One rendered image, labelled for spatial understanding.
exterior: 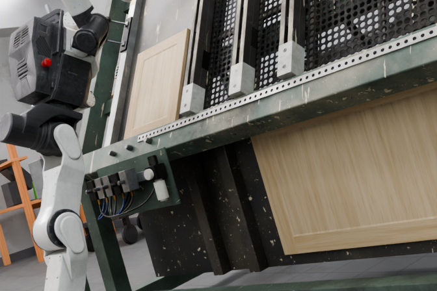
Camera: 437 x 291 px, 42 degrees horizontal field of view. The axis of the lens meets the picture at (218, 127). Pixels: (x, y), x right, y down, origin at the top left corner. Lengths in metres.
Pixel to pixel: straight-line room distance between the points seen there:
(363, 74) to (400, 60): 0.12
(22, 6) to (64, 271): 7.03
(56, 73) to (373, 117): 1.18
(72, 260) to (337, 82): 1.12
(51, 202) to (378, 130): 1.21
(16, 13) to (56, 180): 6.78
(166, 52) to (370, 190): 1.16
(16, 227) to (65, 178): 7.34
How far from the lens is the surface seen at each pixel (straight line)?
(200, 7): 2.54
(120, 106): 2.85
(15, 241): 9.55
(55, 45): 2.33
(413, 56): 1.72
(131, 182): 2.43
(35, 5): 9.05
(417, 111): 1.98
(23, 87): 2.33
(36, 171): 2.81
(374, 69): 1.77
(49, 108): 2.27
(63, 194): 2.23
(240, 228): 2.46
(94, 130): 3.03
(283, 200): 2.33
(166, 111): 2.51
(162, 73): 2.67
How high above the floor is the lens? 0.73
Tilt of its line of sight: 2 degrees up
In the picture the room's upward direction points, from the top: 16 degrees counter-clockwise
